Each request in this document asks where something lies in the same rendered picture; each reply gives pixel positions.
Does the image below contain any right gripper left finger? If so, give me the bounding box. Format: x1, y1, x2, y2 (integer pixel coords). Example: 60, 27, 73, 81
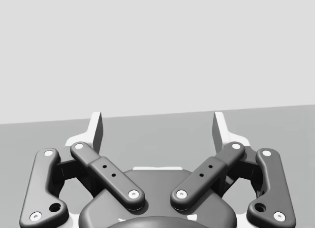
19, 111, 146, 228

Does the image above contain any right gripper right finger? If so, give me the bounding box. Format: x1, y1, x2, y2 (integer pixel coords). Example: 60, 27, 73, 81
170, 111, 297, 228

